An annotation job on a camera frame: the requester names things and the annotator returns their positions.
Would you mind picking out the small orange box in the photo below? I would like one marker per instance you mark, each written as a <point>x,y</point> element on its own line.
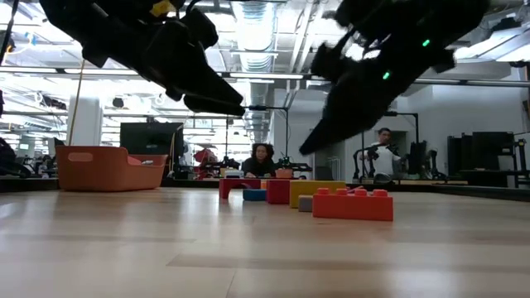
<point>283,173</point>

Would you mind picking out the orange plastic bin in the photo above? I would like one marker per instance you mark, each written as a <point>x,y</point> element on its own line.
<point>103,169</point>

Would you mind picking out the printed wooden plank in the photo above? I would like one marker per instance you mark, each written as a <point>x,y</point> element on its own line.
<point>305,203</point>

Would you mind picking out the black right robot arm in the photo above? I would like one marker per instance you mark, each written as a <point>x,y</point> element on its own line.
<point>435,20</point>

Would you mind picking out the black cabinet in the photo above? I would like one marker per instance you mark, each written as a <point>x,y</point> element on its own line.
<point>480,151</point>

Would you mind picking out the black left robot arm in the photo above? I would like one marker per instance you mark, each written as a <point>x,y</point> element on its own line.
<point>74,25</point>

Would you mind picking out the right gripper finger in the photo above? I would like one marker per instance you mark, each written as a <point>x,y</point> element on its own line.
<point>331,134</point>

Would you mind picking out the blue plank block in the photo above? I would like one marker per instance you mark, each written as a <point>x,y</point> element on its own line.
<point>254,194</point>

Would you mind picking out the red cart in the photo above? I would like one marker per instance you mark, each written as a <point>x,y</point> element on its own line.
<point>205,159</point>

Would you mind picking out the yellow rectangular block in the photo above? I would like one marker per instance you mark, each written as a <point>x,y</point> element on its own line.
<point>316,192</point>

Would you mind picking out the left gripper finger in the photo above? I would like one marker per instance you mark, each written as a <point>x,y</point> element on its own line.
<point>211,89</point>
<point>215,108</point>

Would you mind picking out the white column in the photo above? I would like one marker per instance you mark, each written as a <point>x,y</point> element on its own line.
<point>85,120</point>

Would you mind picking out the silver ventilation duct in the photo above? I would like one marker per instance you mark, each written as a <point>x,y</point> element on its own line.
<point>254,33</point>

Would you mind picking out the person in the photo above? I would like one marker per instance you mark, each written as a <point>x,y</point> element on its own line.
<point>261,159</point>
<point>383,153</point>

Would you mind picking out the red rectangular block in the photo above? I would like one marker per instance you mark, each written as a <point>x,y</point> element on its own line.
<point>278,191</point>

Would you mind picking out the round black ceiling lamp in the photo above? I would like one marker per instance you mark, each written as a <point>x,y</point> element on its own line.
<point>118,102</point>

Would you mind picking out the black monitor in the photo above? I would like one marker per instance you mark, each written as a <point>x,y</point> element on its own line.
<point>149,138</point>

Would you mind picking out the red-orange long studded brick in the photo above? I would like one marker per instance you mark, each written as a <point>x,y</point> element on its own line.
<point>352,207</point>

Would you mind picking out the small white device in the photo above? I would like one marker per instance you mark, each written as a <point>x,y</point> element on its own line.
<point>234,174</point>

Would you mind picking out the black gantry stand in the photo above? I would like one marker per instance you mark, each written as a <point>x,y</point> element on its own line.
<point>265,108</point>
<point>408,113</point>

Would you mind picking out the red arch block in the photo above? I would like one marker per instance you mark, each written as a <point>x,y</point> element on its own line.
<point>240,182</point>

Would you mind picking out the background black robot arm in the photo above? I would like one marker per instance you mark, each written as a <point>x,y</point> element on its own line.
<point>296,166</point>

